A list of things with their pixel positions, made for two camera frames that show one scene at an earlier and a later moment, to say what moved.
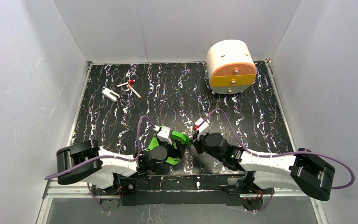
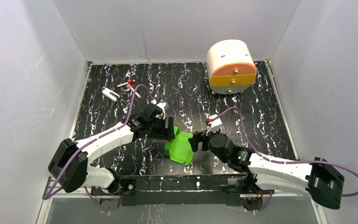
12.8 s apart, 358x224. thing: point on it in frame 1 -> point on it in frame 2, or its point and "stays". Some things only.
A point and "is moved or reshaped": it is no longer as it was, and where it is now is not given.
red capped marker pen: (132, 81) stays
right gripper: (196, 142) stays
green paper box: (175, 136) is moved or reshaped
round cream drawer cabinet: (231, 66) stays
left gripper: (169, 147) -> (169, 128)
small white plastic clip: (110, 94) stays
